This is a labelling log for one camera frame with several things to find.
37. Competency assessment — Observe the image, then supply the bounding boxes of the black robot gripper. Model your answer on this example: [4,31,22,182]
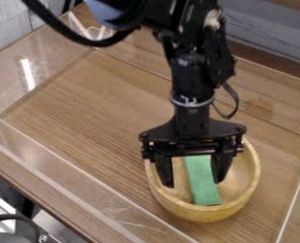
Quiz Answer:
[138,103,248,189]

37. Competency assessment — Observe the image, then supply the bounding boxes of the green rectangular block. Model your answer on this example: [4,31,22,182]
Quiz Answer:
[185,156,221,206]

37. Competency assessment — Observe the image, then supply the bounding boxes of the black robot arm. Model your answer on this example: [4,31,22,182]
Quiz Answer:
[86,0,246,188]

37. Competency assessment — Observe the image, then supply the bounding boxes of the brown wooden bowl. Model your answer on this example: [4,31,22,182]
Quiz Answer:
[145,139,261,223]

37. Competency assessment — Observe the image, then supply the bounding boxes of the black metal frame bracket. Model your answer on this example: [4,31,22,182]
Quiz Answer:
[14,211,62,243]

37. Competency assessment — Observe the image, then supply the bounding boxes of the black cable loop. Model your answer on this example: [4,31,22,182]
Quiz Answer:
[0,213,41,243]

